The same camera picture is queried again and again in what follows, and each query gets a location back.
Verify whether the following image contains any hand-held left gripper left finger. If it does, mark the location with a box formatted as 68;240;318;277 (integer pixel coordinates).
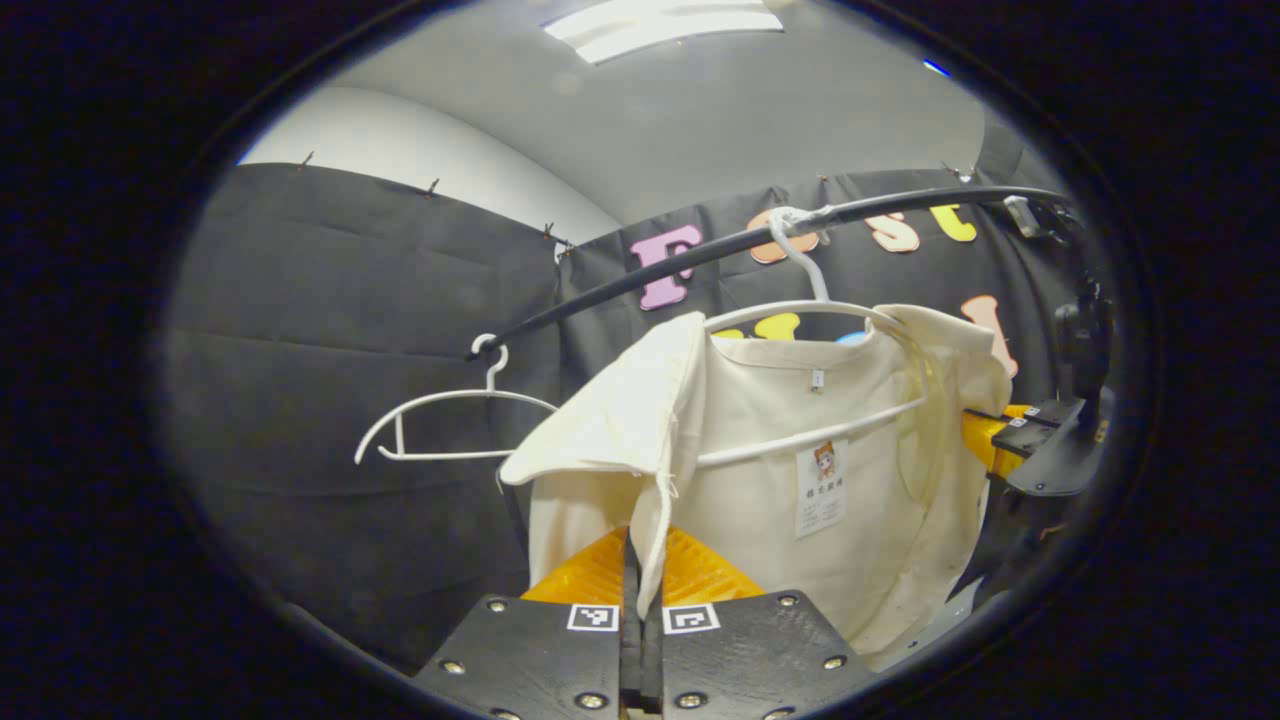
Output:
415;527;641;720

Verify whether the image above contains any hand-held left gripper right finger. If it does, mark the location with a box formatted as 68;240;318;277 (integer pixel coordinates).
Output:
640;527;881;720

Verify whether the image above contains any cream collared shirt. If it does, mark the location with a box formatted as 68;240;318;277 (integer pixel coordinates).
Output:
498;303;1013;673

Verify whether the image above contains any white plastic hanger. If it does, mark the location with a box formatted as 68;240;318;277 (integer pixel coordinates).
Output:
355;333;559;466
695;205;931;469

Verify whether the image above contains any black clothes rack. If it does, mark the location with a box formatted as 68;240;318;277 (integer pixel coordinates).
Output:
465;185;1071;361

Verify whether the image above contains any black backdrop cloth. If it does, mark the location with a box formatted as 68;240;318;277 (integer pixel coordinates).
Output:
165;110;1091;671

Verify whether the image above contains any ceiling light panel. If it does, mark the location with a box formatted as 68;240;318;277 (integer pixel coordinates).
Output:
545;0;786;66

